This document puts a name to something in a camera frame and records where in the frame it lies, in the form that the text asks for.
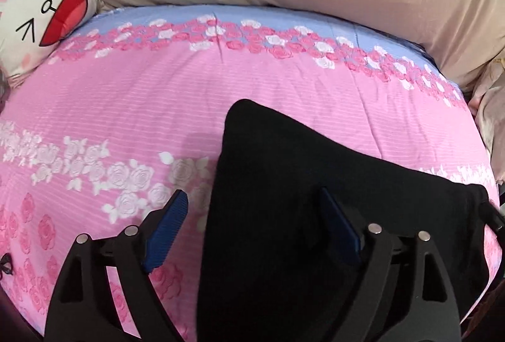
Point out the black pants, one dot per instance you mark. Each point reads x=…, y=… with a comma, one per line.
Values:
x=276, y=208

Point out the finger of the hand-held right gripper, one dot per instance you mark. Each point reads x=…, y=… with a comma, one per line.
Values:
x=495, y=217

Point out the pale floral fleece blanket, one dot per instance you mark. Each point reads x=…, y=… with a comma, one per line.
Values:
x=491, y=113

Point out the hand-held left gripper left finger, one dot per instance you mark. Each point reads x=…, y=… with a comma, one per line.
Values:
x=165, y=235

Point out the pink rose print bedsheet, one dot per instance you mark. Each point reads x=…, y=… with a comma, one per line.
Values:
x=118, y=89

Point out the small black bow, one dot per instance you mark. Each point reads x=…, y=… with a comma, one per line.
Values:
x=6, y=265

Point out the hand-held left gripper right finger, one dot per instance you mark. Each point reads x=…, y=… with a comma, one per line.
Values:
x=339, y=227

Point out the cartoon face pillow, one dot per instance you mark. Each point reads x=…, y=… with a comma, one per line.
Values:
x=35, y=10

